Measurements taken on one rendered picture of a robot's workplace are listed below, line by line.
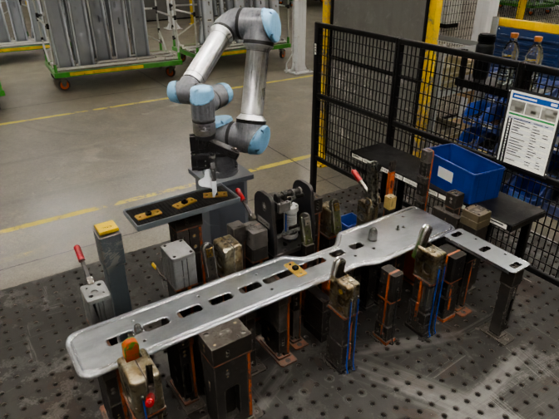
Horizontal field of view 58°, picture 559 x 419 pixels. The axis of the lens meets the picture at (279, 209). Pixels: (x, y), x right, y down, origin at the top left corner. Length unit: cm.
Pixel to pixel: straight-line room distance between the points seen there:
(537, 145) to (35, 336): 198
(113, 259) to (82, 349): 35
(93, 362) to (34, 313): 78
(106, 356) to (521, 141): 166
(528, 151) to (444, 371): 91
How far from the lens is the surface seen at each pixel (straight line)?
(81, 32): 832
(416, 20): 388
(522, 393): 185
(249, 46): 197
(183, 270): 159
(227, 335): 139
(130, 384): 127
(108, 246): 167
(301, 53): 868
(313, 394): 169
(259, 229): 173
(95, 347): 147
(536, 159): 218
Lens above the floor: 195
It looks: 28 degrees down
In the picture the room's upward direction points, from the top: straight up
